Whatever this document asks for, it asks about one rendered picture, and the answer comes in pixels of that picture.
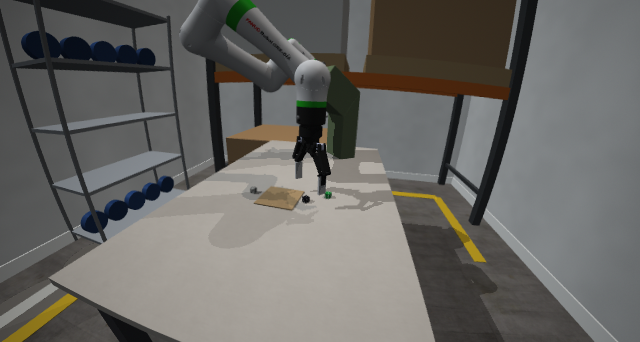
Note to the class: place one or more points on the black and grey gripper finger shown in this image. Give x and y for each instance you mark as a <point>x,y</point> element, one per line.
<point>299,147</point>
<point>321,161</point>

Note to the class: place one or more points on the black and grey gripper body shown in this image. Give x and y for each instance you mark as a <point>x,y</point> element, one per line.
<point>312,134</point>

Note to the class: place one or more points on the tan square mat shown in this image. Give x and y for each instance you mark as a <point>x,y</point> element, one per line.
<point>281,198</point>

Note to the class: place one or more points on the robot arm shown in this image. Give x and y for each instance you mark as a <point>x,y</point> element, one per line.
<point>201,34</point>

